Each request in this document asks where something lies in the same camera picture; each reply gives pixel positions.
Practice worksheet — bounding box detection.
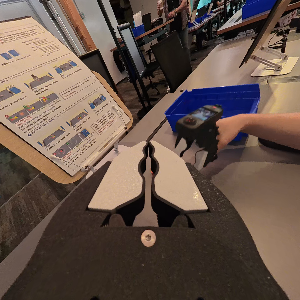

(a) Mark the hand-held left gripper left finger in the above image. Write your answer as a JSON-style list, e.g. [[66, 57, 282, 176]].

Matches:
[[87, 141, 150, 227]]

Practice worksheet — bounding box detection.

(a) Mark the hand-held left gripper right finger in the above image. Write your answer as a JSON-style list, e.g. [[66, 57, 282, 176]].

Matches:
[[149, 140, 209, 227]]

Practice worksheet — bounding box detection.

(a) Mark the blue plastic storage bin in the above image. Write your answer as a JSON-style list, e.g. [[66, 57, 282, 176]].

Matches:
[[164, 84, 260, 142], [242, 0, 277, 20]]

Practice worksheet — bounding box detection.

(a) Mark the person's right forearm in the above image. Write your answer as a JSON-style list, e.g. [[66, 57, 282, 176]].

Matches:
[[241, 112, 300, 150]]

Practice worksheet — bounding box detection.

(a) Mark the person's right hand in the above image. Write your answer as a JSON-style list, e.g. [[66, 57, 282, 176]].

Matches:
[[216, 114, 249, 151]]

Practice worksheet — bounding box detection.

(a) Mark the black computer monitor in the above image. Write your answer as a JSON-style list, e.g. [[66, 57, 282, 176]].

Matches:
[[78, 48, 118, 94], [116, 23, 148, 78]]

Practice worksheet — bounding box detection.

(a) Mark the wooden top desk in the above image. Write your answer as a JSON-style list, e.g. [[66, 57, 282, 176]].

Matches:
[[110, 19, 175, 52]]

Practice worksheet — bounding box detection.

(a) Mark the small blue parts bin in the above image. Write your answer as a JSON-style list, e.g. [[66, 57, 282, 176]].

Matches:
[[132, 23, 145, 37]]

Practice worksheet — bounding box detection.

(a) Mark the printed instruction sheet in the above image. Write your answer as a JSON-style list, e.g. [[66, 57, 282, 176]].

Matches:
[[0, 16, 131, 177]]

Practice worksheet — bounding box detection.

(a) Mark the wooden support post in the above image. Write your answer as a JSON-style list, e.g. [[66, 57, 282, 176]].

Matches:
[[57, 0, 97, 52]]

